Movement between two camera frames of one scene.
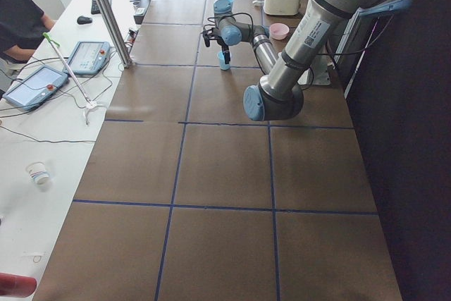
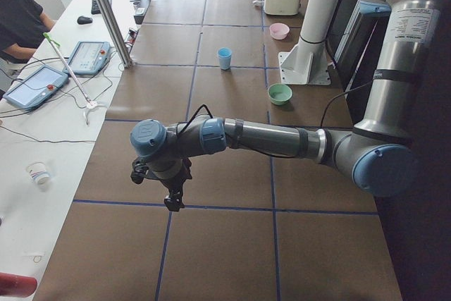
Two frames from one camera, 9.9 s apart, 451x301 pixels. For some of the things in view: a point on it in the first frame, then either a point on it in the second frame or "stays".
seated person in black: x=22 y=23 stays
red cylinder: x=18 y=285 stays
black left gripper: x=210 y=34 → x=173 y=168
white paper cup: x=37 y=173 stays
